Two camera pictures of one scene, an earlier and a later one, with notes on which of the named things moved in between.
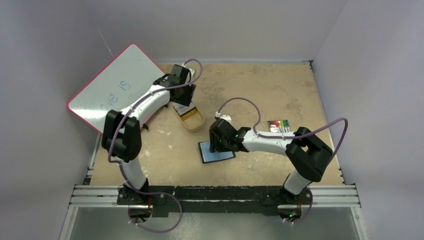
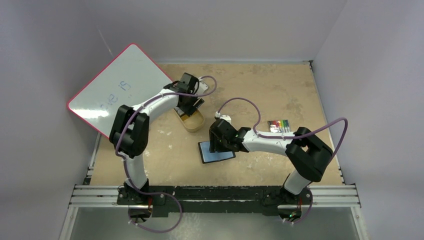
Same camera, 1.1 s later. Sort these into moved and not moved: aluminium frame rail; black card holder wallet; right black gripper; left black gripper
Moved: left black gripper
Not moved: black card holder wallet; right black gripper; aluminium frame rail
